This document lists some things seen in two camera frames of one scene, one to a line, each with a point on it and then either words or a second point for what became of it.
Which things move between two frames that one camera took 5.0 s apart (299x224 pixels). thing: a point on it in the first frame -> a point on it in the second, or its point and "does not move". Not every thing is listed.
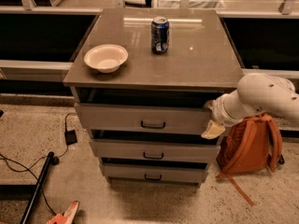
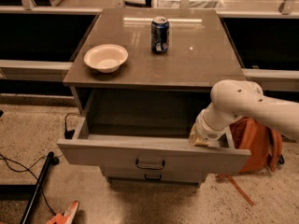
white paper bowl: x=106 y=58 does not move
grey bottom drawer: x=154 y=173 does not move
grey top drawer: x=170 y=119 -> x=152 y=152
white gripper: x=219 y=112 -> x=207 y=131
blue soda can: x=160 y=35 does not move
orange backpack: x=249 y=147 does not move
